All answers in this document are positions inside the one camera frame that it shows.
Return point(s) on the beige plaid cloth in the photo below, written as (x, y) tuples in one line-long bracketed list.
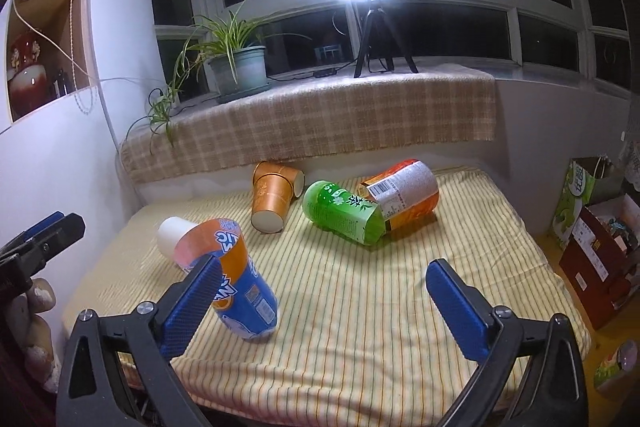
[(350, 117)]

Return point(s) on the yellow striped bed sheet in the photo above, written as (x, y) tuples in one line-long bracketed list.
[(350, 307)]

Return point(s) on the red cardboard box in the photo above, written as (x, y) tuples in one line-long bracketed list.
[(590, 267)]

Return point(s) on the green paper cup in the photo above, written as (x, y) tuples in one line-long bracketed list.
[(335, 207)]

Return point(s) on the red and white jar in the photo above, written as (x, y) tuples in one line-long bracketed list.
[(30, 82)]

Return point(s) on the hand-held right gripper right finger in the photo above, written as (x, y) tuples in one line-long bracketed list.
[(457, 312)]

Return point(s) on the person's left hand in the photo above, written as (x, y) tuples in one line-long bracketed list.
[(42, 297)]

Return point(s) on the white paper cup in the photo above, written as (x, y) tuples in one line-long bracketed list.
[(170, 234)]

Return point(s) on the brown orange paper cup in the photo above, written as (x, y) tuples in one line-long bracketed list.
[(270, 209), (277, 172)]

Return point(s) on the instant noodle bowl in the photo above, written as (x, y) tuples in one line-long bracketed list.
[(615, 367)]

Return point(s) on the wooden shelf cabinet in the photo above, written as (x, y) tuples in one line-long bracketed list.
[(75, 32)]

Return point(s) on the potted spider plant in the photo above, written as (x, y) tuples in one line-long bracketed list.
[(240, 67)]

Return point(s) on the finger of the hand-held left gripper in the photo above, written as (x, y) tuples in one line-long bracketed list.
[(60, 237), (42, 224)]

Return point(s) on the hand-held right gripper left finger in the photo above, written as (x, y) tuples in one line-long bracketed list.
[(190, 307)]

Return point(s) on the black tripod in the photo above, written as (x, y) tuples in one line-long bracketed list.
[(367, 32)]

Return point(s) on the blue and orange paper cup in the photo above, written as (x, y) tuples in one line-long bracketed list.
[(250, 292)]

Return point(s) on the orange white label cup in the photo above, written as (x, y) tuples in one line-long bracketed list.
[(410, 187)]

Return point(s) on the plant pot saucer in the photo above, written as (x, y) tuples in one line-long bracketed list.
[(250, 92)]

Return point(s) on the green paper bag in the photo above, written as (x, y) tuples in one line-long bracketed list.
[(570, 207)]

